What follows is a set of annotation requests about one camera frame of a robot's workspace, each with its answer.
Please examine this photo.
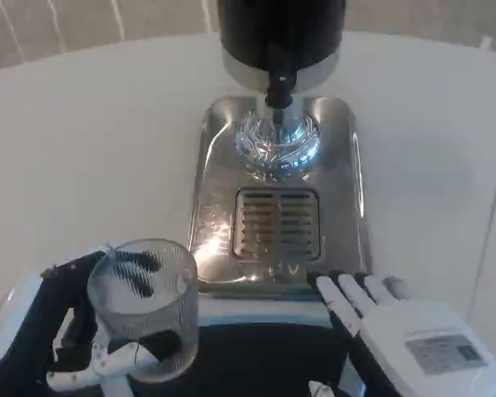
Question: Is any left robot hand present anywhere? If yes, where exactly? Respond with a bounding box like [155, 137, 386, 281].
[0, 242, 184, 397]

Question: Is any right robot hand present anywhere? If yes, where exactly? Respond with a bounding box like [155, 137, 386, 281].
[307, 270, 496, 397]

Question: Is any clear ribbed glass cup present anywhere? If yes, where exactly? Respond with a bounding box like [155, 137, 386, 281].
[85, 237, 201, 383]

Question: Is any black and white robot torso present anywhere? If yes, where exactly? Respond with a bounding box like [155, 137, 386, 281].
[103, 294, 359, 397]

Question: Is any slotted steel drain grid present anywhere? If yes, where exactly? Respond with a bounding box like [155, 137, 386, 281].
[231, 186, 322, 263]

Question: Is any steel drip tray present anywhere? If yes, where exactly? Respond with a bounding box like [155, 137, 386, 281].
[187, 94, 374, 297]

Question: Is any black dispenser tap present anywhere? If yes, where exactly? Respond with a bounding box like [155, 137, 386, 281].
[264, 42, 299, 111]

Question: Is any black drink dispenser steel base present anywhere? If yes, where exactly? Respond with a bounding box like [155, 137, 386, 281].
[217, 0, 342, 179]

